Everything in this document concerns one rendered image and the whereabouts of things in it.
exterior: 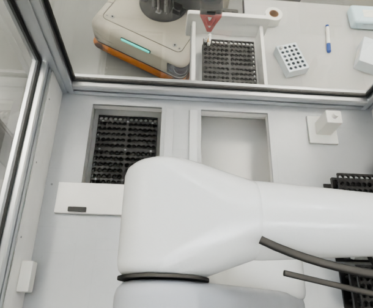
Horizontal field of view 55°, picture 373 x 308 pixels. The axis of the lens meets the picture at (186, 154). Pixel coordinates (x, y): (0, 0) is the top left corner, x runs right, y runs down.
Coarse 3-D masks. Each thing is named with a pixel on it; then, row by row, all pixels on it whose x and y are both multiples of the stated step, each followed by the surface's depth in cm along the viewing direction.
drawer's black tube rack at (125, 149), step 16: (112, 128) 107; (128, 128) 107; (144, 128) 107; (96, 144) 105; (112, 144) 105; (128, 144) 105; (144, 144) 105; (96, 160) 102; (112, 160) 102; (128, 160) 106; (96, 176) 100; (112, 176) 101
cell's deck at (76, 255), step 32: (64, 96) 105; (96, 96) 105; (64, 128) 100; (288, 128) 106; (352, 128) 107; (64, 160) 97; (288, 160) 102; (320, 160) 102; (352, 160) 103; (64, 224) 90; (96, 224) 90; (32, 256) 86; (64, 256) 87; (96, 256) 87; (64, 288) 84; (96, 288) 84; (320, 288) 88
